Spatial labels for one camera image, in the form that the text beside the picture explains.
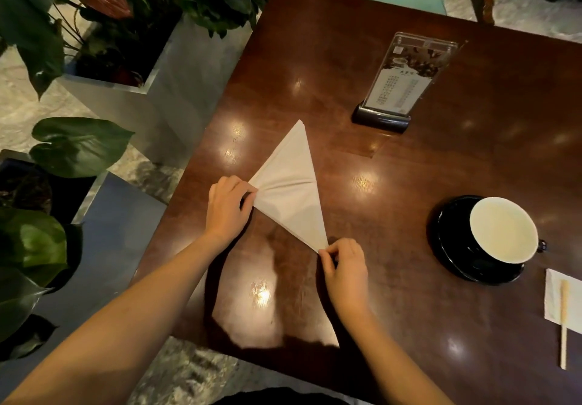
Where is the person's left forearm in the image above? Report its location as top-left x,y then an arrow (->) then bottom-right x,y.
0,232 -> 223,405

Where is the person's right hand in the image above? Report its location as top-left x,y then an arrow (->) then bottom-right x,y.
318,238 -> 369,319

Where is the wooden stir stick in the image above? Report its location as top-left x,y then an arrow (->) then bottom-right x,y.
559,279 -> 570,371

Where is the person's left hand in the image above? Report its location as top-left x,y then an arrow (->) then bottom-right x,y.
204,176 -> 258,249

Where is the black cup with white inside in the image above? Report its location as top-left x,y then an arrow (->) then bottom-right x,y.
468,196 -> 547,265

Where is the green broad-leaf plant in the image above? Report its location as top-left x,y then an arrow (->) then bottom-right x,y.
0,117 -> 135,363

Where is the clear acrylic menu stand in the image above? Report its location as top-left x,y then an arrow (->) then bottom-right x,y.
351,32 -> 459,134

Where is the low grey planter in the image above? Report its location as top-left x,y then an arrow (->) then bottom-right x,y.
0,148 -> 168,387

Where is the large grey square planter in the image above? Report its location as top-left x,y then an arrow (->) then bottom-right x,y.
56,9 -> 253,170

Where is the white triangular napkin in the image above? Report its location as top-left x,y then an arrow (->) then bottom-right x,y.
248,119 -> 329,254

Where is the green plant with red flower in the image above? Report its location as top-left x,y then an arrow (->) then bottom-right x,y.
0,0 -> 279,101

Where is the black saucer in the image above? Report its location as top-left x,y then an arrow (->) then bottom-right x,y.
428,195 -> 526,286

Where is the person's right forearm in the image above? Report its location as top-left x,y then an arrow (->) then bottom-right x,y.
336,307 -> 455,405

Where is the small white paper napkin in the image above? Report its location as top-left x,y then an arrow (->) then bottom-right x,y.
544,268 -> 582,335

